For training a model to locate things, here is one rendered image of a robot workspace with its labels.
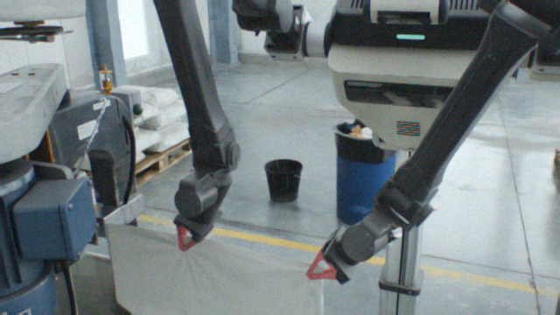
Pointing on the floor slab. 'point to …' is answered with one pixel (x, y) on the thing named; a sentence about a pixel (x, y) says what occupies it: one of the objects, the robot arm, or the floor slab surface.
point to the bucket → (283, 178)
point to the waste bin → (359, 171)
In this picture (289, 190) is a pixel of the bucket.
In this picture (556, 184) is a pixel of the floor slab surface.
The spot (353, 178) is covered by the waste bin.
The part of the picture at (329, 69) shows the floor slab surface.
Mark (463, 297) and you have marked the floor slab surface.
